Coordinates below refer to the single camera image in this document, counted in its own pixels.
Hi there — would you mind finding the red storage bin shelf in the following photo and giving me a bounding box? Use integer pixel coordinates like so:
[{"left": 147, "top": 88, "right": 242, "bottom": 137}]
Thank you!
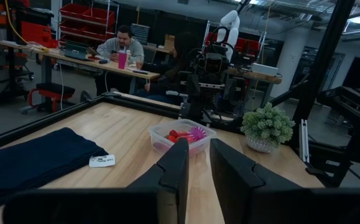
[{"left": 58, "top": 2, "right": 120, "bottom": 43}]

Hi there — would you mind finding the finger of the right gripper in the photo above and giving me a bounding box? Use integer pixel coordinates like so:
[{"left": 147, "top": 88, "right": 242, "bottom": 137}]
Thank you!
[
  {"left": 185, "top": 73, "right": 201, "bottom": 121},
  {"left": 224, "top": 77, "right": 240, "bottom": 113}
]

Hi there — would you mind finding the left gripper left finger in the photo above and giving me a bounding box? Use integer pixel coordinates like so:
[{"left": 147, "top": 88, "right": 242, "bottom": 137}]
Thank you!
[{"left": 2, "top": 138, "right": 190, "bottom": 224}]

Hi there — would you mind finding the pink toy dragon fruit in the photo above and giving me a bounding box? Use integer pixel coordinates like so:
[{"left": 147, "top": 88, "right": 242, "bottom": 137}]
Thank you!
[{"left": 166, "top": 129, "right": 196, "bottom": 144}]

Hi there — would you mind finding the pink textured toy fruit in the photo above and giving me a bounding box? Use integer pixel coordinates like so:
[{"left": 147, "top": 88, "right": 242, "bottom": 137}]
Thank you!
[{"left": 153, "top": 141, "right": 171, "bottom": 153}]

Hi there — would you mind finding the long wooden work table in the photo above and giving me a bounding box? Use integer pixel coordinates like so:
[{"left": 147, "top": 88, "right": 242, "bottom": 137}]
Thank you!
[{"left": 0, "top": 39, "right": 161, "bottom": 111}]

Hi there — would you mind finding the yellow cable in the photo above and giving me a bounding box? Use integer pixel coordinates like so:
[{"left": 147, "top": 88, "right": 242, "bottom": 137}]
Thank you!
[{"left": 4, "top": 0, "right": 50, "bottom": 53}]

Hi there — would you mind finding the person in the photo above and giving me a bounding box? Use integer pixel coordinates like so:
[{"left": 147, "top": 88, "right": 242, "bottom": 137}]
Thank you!
[
  {"left": 136, "top": 30, "right": 201, "bottom": 105},
  {"left": 94, "top": 24, "right": 145, "bottom": 96}
]

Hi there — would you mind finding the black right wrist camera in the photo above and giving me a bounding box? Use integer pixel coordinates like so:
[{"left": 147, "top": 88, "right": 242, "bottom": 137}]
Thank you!
[{"left": 203, "top": 52, "right": 224, "bottom": 75}]

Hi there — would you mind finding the magenta white spiky ball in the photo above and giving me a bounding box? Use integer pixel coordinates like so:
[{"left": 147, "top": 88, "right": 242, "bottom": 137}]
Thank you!
[{"left": 188, "top": 126, "right": 208, "bottom": 141}]

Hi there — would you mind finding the red plastic bin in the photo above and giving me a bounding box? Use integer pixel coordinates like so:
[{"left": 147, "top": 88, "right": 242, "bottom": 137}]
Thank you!
[{"left": 20, "top": 21, "right": 53, "bottom": 48}]

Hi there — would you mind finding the black metal stand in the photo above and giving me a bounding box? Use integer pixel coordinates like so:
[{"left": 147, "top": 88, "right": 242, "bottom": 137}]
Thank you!
[{"left": 303, "top": 85, "right": 360, "bottom": 190}]

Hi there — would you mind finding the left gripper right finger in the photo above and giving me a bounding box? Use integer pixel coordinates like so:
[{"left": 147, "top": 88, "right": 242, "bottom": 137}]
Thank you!
[{"left": 210, "top": 138, "right": 360, "bottom": 224}]

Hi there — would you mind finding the wooden side table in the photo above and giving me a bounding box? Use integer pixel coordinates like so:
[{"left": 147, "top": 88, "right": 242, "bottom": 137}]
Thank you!
[{"left": 228, "top": 67, "right": 283, "bottom": 110}]

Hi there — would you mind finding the teal laptop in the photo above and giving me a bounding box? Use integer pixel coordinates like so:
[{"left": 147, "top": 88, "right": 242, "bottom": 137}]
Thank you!
[{"left": 63, "top": 43, "right": 89, "bottom": 62}]

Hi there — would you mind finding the long white cable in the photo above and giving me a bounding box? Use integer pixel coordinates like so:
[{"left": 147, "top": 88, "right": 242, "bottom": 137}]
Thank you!
[{"left": 57, "top": 60, "right": 65, "bottom": 111}]

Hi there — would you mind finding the white cloth tag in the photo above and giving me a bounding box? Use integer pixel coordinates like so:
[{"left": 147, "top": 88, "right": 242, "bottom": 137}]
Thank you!
[{"left": 88, "top": 154, "right": 116, "bottom": 169}]

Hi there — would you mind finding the white box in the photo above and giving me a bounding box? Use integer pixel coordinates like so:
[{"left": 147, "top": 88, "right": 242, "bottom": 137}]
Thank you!
[{"left": 251, "top": 62, "right": 279, "bottom": 77}]

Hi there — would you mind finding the red and black stool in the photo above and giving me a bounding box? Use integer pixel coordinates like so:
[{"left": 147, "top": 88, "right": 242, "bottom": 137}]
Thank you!
[{"left": 19, "top": 82, "right": 76, "bottom": 114}]

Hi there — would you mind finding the cardboard box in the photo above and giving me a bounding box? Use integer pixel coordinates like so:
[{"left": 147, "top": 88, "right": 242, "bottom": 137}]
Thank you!
[{"left": 164, "top": 34, "right": 176, "bottom": 52}]

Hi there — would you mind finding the pink tumbler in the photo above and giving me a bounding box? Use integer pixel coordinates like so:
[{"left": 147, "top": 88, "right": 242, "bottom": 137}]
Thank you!
[{"left": 118, "top": 50, "right": 128, "bottom": 70}]

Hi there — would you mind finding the clear plastic tupperware container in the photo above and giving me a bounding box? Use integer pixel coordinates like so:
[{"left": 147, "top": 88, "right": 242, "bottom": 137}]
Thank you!
[{"left": 148, "top": 118, "right": 217, "bottom": 158}]

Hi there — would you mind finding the green artificial potted plant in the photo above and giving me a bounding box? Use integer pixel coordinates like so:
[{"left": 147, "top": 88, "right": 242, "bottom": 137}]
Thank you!
[{"left": 240, "top": 101, "right": 296, "bottom": 154}]

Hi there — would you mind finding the navy blue folded cloth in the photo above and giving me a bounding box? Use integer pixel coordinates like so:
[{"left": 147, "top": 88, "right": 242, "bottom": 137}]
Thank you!
[{"left": 0, "top": 126, "right": 109, "bottom": 210}]

